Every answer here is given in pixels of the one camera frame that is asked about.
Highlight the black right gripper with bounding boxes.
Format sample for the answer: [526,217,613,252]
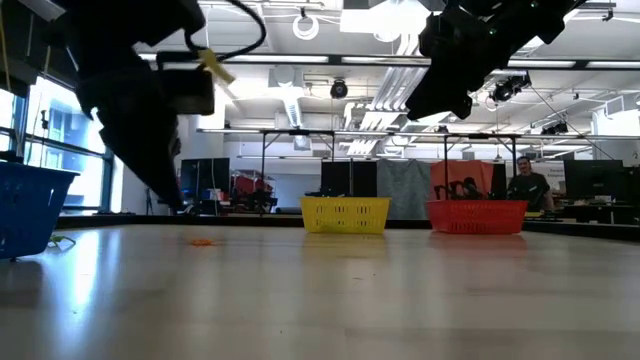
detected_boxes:
[404,8,509,122]

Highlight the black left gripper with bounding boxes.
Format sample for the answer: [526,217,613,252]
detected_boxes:
[73,42,185,211]

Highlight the black plastic spider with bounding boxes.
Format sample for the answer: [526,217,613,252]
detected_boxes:
[459,176,485,201]
[432,183,461,201]

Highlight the green plastic spider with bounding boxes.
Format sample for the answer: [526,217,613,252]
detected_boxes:
[48,233,77,249]

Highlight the blue plastic basket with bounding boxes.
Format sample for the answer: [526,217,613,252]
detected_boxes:
[0,159,82,262]

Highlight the black monitor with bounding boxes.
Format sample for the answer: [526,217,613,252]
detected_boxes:
[563,159,626,200]
[179,157,232,202]

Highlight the orange cloth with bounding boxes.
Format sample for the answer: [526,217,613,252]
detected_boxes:
[429,159,496,202]

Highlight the grey curtain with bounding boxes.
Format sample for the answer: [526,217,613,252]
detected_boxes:
[376,158,432,221]

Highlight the white ceiling fixture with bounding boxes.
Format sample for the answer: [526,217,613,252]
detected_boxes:
[339,0,436,57]

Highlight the black ceiling spotlight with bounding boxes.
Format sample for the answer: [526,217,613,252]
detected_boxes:
[329,78,350,100]

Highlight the large window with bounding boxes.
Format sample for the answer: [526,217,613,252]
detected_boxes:
[0,74,119,214]

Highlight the yellow label tag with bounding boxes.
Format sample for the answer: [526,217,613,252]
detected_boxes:
[196,47,237,86]

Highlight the black panel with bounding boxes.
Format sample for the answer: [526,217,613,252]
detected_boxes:
[320,159,379,199]

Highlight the person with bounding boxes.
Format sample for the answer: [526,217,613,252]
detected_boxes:
[506,155,556,212]

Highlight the red plastic basket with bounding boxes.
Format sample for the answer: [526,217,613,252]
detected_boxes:
[426,198,530,236]

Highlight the yellow plastic basket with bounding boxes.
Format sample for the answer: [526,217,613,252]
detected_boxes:
[299,196,392,235]

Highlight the long LED light bar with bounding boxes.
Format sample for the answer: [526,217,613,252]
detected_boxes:
[134,49,640,71]

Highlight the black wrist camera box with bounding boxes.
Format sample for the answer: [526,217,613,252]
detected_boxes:
[156,49,216,117]

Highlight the black rig frame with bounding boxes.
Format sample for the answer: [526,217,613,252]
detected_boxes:
[439,132,524,201]
[195,127,337,217]

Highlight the silver ventilation duct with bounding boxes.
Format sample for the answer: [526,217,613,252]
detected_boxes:
[472,29,581,104]

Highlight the white cable coil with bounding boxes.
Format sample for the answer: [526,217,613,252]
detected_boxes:
[292,13,321,42]

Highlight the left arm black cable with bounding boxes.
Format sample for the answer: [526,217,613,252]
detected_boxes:
[183,0,269,65]

